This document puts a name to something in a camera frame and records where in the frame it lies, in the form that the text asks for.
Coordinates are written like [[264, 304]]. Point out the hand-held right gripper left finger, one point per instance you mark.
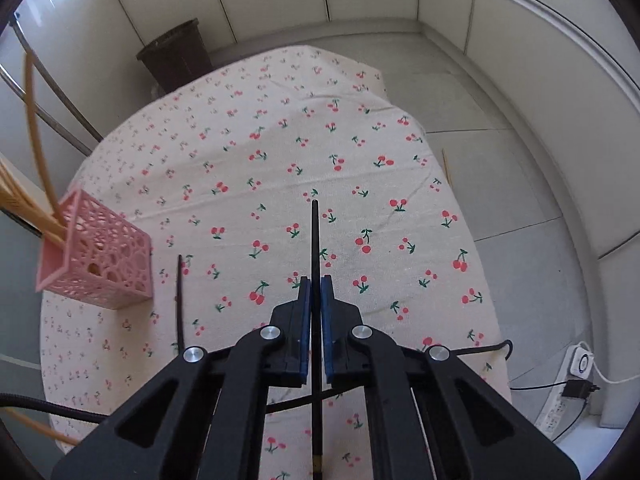
[[303, 330]]

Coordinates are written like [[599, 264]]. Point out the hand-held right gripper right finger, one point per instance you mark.
[[327, 330]]

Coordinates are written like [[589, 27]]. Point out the black chopstick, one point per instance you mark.
[[315, 240], [178, 300]]

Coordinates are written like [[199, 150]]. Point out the pink perforated utensil holder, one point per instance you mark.
[[110, 260]]

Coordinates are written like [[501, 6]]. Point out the bundle of wooden chopsticks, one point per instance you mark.
[[15, 205]]

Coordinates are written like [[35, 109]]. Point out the light wooden chopstick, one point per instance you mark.
[[45, 428], [446, 165]]

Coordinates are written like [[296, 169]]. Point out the cherry print tablecloth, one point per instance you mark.
[[300, 125]]

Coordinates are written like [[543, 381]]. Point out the white power strip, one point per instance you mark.
[[555, 410]]

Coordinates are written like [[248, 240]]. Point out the black charger plug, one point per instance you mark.
[[580, 390]]

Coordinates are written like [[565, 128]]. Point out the black trash bin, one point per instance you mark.
[[175, 60]]

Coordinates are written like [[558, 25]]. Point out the grey pole with black grip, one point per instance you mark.
[[60, 82]]

